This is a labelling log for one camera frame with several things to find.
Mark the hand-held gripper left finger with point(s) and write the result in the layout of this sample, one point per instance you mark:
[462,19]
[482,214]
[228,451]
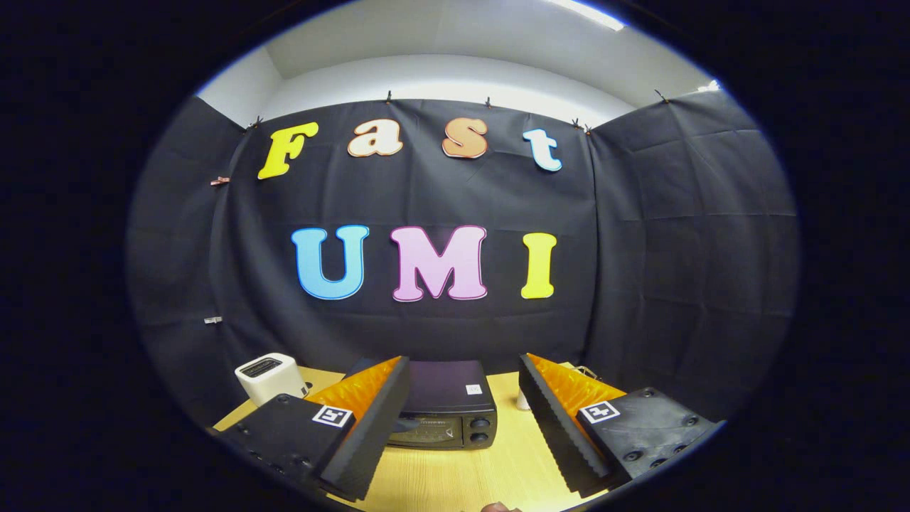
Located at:
[370,441]

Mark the black toaster oven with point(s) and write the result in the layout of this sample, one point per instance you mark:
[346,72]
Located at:
[444,387]

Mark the white pop-up toaster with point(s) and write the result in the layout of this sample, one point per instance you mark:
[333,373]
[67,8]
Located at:
[274,384]

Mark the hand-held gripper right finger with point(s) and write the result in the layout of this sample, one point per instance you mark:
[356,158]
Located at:
[558,437]

